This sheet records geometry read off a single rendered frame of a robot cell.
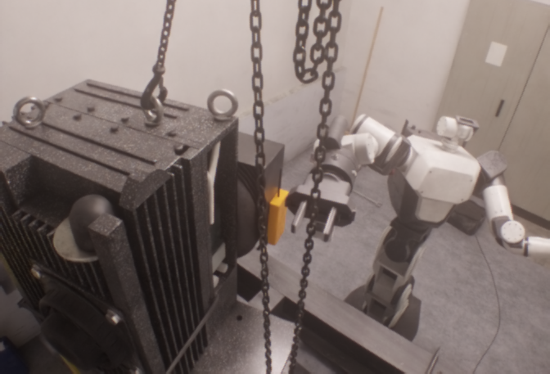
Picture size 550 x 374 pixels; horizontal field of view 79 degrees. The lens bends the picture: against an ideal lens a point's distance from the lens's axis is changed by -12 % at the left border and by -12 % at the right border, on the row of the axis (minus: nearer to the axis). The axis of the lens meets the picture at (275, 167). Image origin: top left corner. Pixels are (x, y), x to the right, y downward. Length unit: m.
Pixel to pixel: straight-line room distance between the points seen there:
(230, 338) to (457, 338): 1.70
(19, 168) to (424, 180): 1.14
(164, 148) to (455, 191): 0.99
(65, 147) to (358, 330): 1.28
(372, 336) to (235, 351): 0.62
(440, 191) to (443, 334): 1.41
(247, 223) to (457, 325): 1.90
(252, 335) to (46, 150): 0.84
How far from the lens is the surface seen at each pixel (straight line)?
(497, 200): 1.45
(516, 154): 3.49
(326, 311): 1.66
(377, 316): 2.08
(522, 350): 2.83
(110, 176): 0.71
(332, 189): 0.67
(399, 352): 1.64
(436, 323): 2.64
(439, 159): 1.32
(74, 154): 0.80
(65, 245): 0.72
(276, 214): 1.05
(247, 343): 1.27
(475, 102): 3.39
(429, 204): 1.38
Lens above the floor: 2.02
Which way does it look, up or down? 35 degrees down
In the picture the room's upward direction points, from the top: 5 degrees clockwise
